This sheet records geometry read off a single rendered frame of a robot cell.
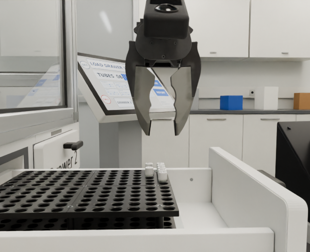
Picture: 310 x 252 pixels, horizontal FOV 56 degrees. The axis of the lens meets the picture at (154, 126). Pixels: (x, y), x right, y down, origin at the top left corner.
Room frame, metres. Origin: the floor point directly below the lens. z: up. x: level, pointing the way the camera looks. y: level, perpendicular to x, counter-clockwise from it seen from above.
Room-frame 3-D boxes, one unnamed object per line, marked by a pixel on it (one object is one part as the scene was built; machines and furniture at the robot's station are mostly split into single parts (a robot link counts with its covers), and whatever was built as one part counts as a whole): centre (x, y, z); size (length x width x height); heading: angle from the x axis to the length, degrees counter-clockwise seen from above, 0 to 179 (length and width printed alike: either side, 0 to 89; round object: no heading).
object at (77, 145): (0.68, 0.19, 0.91); 0.07 x 0.04 x 0.01; 2
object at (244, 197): (0.37, -0.11, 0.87); 0.29 x 0.02 x 0.11; 2
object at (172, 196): (0.37, -0.01, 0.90); 0.18 x 0.02 x 0.01; 2
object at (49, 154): (0.68, 0.22, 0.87); 0.29 x 0.02 x 0.11; 2
